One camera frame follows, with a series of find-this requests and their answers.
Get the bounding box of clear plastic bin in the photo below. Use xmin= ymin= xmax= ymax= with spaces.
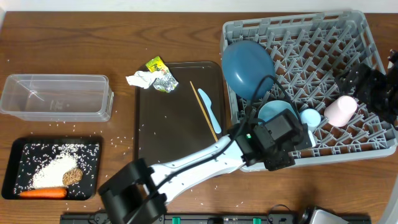
xmin=1 ymin=74 xmax=114 ymax=122

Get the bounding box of dark blue plate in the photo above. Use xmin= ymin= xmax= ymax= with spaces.
xmin=222 ymin=40 xmax=275 ymax=100

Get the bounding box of light blue plastic cup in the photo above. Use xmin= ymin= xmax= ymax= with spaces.
xmin=300 ymin=108 xmax=322 ymax=132

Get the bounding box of white rice pile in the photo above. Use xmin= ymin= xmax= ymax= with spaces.
xmin=32 ymin=155 xmax=78 ymax=189

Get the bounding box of light blue rice bowl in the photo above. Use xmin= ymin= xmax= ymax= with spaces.
xmin=258 ymin=100 xmax=298 ymax=122

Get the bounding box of light blue plastic knife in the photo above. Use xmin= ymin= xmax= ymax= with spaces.
xmin=198 ymin=88 xmax=221 ymax=134

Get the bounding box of pink plastic cup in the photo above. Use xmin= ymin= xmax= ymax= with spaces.
xmin=324 ymin=95 xmax=358 ymax=127

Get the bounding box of orange carrot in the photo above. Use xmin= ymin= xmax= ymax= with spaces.
xmin=19 ymin=188 xmax=68 ymax=199

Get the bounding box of grey plastic dishwasher rack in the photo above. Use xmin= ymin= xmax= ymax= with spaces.
xmin=220 ymin=11 xmax=397 ymax=166

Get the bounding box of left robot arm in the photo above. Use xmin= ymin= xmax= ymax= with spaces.
xmin=98 ymin=124 xmax=315 ymax=223

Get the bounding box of brown food scrap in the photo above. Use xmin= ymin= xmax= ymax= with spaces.
xmin=62 ymin=168 xmax=83 ymax=185

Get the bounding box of wooden chopstick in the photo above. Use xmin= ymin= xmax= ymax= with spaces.
xmin=190 ymin=81 xmax=218 ymax=142

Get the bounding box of brown serving tray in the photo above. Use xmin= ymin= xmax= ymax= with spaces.
xmin=134 ymin=62 xmax=226 ymax=166

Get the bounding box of crumpled white paper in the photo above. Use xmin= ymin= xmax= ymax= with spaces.
xmin=126 ymin=71 xmax=162 ymax=89

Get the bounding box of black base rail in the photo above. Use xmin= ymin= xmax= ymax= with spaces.
xmin=60 ymin=213 xmax=296 ymax=224

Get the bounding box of yellow green snack wrapper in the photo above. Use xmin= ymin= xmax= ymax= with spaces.
xmin=146 ymin=56 xmax=169 ymax=72

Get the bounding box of foil wrapper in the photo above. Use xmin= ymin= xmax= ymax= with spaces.
xmin=153 ymin=71 xmax=178 ymax=93

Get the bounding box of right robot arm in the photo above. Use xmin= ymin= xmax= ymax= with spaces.
xmin=334 ymin=49 xmax=397 ymax=129

